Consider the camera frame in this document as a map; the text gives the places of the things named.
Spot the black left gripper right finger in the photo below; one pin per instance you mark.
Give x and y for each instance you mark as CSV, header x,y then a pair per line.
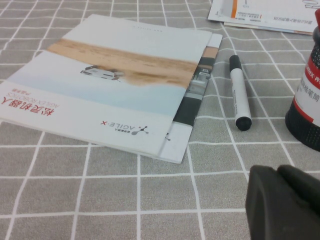
x,y
302,185

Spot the white orange ROS book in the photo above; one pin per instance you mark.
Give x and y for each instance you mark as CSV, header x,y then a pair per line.
x,y
275,10

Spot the grey checked tablecloth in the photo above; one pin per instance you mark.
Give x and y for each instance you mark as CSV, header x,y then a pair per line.
x,y
125,200

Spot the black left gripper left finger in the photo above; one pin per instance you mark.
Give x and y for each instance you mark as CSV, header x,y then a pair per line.
x,y
270,210

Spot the AgileX brochure with dark strip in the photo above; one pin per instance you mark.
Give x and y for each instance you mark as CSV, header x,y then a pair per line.
x,y
192,107

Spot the AgileX brochure with desert photo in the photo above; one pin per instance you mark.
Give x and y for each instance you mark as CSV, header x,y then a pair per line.
x,y
100,87

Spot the white marker with black cap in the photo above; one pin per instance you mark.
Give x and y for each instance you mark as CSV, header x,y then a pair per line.
x,y
238,95

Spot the black mesh pen holder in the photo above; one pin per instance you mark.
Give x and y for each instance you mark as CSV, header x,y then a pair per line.
x,y
307,105

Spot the white brochure with small logo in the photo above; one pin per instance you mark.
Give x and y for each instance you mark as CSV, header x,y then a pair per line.
x,y
220,10

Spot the black marker with red cap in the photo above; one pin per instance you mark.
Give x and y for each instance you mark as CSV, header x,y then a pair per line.
x,y
317,17

